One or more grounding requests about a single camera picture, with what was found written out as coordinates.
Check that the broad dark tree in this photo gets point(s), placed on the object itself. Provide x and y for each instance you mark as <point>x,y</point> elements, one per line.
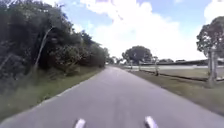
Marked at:
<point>137,54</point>

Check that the grey asphalt path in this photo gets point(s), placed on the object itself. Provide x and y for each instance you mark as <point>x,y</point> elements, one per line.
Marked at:
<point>113,96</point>

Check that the robot's own part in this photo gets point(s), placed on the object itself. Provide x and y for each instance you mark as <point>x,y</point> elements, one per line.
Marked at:
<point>150,122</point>
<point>80,123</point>

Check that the dense wood of trees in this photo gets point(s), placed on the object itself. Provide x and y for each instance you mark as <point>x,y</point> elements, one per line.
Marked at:
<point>40,43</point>

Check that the grass verge beside fence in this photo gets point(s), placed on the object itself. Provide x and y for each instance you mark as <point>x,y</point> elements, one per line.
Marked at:
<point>186,90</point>

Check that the grass verge beside wood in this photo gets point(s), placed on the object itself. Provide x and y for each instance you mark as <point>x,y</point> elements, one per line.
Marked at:
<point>36,91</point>

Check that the tall tree with pale trunk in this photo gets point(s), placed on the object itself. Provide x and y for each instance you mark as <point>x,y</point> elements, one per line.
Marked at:
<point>212,36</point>

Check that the wooden rail fence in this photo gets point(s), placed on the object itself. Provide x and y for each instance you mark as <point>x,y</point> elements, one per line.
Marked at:
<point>156,68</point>

